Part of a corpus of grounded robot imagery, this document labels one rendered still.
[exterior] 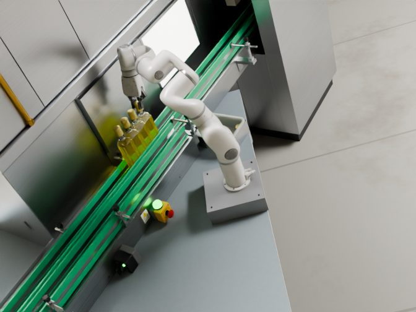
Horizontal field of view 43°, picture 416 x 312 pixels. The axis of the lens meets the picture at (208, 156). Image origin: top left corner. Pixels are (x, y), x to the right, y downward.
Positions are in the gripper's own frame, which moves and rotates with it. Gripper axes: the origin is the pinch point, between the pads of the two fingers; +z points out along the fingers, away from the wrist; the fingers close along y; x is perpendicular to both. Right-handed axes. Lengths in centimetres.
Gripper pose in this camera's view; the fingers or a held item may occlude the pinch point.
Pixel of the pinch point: (137, 104)
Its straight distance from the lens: 253.4
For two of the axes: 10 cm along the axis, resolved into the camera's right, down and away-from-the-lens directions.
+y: 8.3, 1.7, -5.3
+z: 1.4, 8.6, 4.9
